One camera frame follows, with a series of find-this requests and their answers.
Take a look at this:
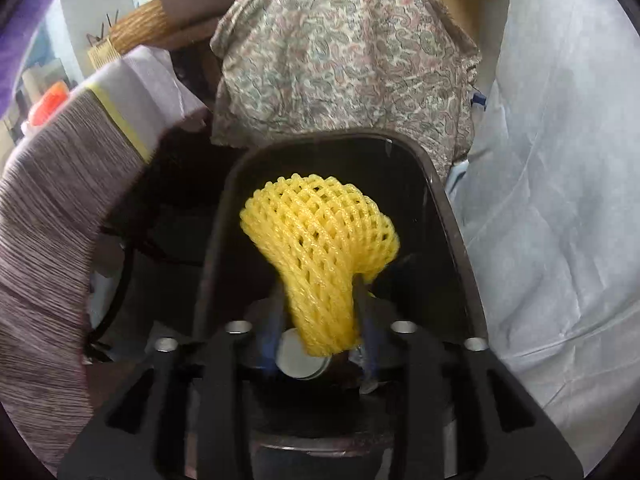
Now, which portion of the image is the woven wicker basket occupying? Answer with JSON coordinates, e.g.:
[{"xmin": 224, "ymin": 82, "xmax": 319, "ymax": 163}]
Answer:
[{"xmin": 108, "ymin": 0, "xmax": 174, "ymax": 54}]

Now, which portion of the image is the paisley floral cloth cover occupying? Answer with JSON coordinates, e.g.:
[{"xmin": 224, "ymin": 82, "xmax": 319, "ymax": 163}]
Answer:
[{"xmin": 210, "ymin": 0, "xmax": 480, "ymax": 177}]

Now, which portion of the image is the dark brown trash bin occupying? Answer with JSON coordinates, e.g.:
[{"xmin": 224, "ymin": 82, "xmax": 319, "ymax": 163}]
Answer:
[{"xmin": 194, "ymin": 129, "xmax": 487, "ymax": 454}]

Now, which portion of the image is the orange foam fruit net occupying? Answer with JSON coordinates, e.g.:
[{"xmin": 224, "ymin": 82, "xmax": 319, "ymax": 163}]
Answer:
[{"xmin": 28, "ymin": 80, "xmax": 70, "ymax": 127}]

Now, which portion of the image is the yellow foam fruit net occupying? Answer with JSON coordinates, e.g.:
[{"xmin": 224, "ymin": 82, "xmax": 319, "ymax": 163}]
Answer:
[{"xmin": 240, "ymin": 174, "xmax": 400, "ymax": 356}]

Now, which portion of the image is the white sheet cover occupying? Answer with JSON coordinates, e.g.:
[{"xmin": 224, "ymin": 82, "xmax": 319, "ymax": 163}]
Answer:
[{"xmin": 454, "ymin": 0, "xmax": 639, "ymax": 470}]

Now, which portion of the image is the beige chopstick holder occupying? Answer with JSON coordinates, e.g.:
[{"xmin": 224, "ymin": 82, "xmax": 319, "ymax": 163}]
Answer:
[{"xmin": 86, "ymin": 11, "xmax": 120, "ymax": 70}]

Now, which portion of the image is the blue cup in bin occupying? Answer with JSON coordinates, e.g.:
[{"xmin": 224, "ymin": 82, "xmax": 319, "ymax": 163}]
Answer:
[{"xmin": 276, "ymin": 328, "xmax": 331, "ymax": 380}]

